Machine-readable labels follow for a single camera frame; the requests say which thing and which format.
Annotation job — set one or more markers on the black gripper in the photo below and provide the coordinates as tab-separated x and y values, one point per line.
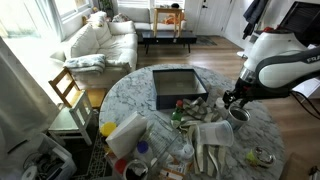
238	90

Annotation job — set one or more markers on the metal cup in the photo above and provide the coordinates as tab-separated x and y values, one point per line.
237	118

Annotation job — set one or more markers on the clear plastic jar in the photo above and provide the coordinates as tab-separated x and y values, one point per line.
216	133

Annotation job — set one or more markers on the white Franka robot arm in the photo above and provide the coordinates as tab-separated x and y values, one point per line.
283	60

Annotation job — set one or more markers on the small green-topped jar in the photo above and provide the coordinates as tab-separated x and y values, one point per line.
265	158

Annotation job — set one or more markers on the white cup dark contents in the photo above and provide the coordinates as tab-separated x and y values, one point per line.
135	171

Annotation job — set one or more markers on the white pill bottle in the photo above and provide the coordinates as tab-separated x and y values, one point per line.
219	103

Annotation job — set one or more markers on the grey striped cream towel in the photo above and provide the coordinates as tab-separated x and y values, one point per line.
200	110

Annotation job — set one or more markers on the green bottle red cap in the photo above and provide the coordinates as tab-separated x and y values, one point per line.
176	116

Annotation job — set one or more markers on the small white plastic bottle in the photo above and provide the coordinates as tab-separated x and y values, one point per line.
188	151

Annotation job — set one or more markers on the grey door mat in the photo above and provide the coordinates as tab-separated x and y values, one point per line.
205	41

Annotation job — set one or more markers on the dark blue cardboard box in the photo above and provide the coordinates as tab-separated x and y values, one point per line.
160	90

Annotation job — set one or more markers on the clear acrylic organizer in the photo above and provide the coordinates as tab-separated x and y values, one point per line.
160	140

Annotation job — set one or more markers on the white door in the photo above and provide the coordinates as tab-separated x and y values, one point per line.
213	16

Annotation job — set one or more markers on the dark hanging jacket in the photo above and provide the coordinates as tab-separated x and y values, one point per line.
255	15

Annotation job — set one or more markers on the black coffee table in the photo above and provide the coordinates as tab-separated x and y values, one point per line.
168	36

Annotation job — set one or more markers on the white bottle blue cap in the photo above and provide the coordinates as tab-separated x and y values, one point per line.
143	150

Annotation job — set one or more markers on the orange toy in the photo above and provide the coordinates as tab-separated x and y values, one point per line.
173	19

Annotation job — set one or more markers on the black television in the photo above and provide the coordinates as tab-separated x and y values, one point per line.
300	16

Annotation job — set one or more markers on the tall wooden stool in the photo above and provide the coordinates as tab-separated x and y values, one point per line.
166	11

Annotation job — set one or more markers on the yellow round lid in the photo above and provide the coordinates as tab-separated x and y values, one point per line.
108	129

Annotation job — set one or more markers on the red round lid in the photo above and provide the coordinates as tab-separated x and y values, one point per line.
120	166

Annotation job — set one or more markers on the white sofa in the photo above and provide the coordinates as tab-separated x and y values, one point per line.
110	43

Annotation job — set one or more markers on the floral pillow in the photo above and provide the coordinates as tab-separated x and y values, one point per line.
120	17

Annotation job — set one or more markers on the patterned rug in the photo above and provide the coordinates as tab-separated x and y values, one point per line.
96	160

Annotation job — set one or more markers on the grey knitted blanket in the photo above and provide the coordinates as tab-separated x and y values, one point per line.
85	63

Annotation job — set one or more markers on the white small chair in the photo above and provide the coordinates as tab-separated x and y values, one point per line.
76	113

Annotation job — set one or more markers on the wooden chair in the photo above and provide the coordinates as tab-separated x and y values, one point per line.
66	86

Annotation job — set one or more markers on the white storage bin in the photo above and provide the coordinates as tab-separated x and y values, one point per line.
40	160

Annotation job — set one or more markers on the white paper roll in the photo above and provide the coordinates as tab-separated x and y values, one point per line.
29	173

